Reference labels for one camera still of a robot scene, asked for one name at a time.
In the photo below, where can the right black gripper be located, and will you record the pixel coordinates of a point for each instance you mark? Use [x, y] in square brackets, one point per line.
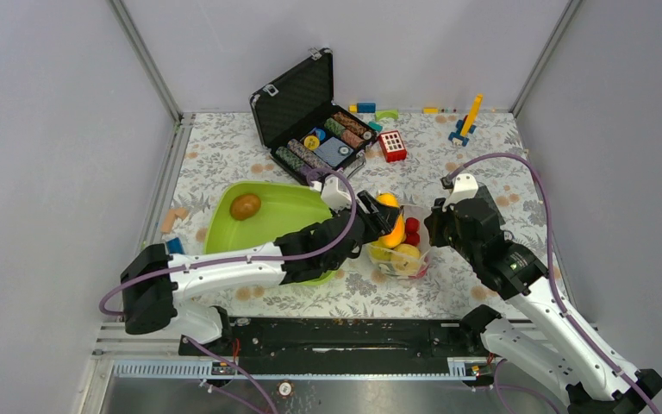
[441, 210]

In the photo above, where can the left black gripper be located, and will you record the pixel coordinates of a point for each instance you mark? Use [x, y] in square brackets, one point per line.
[379, 218]

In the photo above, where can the yellow banana piece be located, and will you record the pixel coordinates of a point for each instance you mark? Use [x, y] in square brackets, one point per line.
[378, 252]

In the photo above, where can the clear zip top bag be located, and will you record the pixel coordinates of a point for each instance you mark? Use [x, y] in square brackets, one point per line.
[397, 237]

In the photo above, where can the yellow lemon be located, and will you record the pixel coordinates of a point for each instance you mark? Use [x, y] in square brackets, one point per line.
[406, 260]

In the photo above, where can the brown kiwi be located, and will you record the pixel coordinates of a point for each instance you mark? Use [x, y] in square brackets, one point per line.
[245, 206]

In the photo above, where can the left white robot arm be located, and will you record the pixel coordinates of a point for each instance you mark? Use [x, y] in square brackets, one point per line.
[159, 289]

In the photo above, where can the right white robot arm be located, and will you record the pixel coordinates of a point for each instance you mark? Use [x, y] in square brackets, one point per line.
[577, 365]

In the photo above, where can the red building block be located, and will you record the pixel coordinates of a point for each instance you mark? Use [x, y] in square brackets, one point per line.
[392, 146]

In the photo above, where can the blue yellow block tower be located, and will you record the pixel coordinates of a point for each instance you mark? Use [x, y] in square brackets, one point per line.
[466, 126]

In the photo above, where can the green arch block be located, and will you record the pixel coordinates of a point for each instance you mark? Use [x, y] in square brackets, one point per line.
[386, 114]

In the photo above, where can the black poker chip case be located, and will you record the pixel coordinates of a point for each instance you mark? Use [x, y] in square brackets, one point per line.
[300, 124]

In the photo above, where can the blue block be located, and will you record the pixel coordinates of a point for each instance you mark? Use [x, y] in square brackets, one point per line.
[366, 107]

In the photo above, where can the green plastic tray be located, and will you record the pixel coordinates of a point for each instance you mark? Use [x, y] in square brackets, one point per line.
[285, 209]

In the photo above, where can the blue grey floor blocks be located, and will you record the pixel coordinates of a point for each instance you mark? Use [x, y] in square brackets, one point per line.
[174, 246]

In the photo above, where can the tan wooden block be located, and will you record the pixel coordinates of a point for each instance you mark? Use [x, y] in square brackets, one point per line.
[171, 217]

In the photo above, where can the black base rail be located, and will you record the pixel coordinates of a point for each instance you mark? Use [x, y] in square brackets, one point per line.
[339, 346]

